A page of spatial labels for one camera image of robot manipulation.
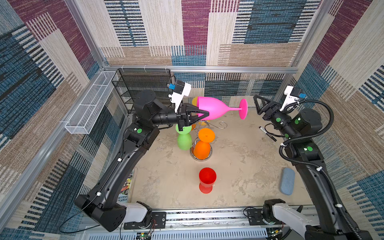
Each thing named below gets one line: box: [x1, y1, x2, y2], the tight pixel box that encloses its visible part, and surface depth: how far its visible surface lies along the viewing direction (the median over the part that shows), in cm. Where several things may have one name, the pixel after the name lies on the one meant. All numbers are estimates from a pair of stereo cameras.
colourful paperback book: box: [116, 170, 134, 203], surface depth 81 cm
